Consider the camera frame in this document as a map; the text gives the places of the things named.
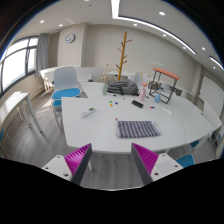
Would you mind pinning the blue chair right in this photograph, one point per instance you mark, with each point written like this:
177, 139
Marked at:
186, 160

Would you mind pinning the striped grey towel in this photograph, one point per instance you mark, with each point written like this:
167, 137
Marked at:
136, 129

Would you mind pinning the green bottle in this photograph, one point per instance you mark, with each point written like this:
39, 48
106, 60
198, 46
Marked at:
104, 88

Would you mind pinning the grey curtain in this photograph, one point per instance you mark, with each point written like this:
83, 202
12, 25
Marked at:
42, 53

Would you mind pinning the black rack orange top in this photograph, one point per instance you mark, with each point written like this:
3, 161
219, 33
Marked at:
163, 84

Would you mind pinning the white side table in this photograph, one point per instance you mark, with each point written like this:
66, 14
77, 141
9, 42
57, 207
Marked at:
16, 100

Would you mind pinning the wooden coat stand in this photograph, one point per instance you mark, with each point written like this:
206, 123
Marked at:
123, 55

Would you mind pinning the black rectangular case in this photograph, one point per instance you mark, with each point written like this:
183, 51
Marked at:
138, 104

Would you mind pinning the blue cup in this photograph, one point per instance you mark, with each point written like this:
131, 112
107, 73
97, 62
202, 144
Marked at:
157, 98

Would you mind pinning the grey backpack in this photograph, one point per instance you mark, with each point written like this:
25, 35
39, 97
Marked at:
126, 87

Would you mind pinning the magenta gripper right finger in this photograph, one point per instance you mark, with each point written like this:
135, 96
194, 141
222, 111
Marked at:
153, 166

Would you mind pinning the white chair blue cushion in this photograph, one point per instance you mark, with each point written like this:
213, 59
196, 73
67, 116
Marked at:
65, 85

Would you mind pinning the white marker pen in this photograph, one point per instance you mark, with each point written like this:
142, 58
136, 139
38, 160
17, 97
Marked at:
169, 112

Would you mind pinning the round wall clock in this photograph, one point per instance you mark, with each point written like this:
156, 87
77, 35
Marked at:
69, 38

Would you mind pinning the white remote control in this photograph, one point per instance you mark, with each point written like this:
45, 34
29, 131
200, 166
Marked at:
87, 112

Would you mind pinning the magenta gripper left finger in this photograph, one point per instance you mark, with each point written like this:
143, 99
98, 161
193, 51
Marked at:
72, 166

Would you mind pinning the pink bottle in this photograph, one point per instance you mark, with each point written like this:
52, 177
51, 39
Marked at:
143, 92

